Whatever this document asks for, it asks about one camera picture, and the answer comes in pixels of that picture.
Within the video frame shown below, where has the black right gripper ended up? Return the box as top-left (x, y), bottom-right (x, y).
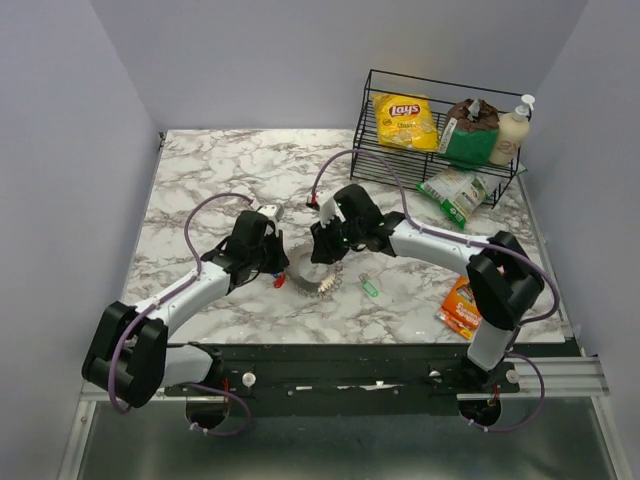
top-left (309, 214), bottom-right (363, 266)

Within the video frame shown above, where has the green key tag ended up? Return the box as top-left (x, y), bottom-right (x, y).
top-left (359, 273), bottom-right (379, 298)

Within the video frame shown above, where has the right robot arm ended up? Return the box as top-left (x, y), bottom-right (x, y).
top-left (310, 184), bottom-right (544, 392)

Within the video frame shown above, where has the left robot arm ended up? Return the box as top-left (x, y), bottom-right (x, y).
top-left (81, 205), bottom-right (288, 409)

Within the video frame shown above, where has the red key tag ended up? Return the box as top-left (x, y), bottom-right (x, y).
top-left (273, 274), bottom-right (286, 289)

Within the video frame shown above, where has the green white snack bag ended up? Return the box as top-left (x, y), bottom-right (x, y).
top-left (416, 167), bottom-right (501, 230)

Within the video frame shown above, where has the yellow Lays chips bag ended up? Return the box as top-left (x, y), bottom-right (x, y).
top-left (371, 93), bottom-right (440, 151)

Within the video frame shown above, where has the orange razor blade box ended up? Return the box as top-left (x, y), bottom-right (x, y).
top-left (435, 276), bottom-right (482, 340)

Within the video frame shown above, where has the green brown coffee bag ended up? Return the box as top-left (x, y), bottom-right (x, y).
top-left (438, 98), bottom-right (499, 167)

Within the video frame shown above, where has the cream lotion pump bottle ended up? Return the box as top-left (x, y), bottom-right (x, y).
top-left (489, 94), bottom-right (536, 166)

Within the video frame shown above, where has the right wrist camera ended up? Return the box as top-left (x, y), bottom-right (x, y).
top-left (306, 195), bottom-right (343, 229)

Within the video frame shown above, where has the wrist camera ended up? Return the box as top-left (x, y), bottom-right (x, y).
top-left (256, 204), bottom-right (284, 237)
top-left (306, 195), bottom-right (343, 229)

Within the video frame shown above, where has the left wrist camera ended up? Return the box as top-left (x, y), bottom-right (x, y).
top-left (256, 204), bottom-right (284, 237)

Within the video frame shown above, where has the black wire rack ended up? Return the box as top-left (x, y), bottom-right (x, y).
top-left (350, 69), bottom-right (524, 207)

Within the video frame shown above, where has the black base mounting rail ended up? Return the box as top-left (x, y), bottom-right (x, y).
top-left (102, 338), bottom-right (524, 419)

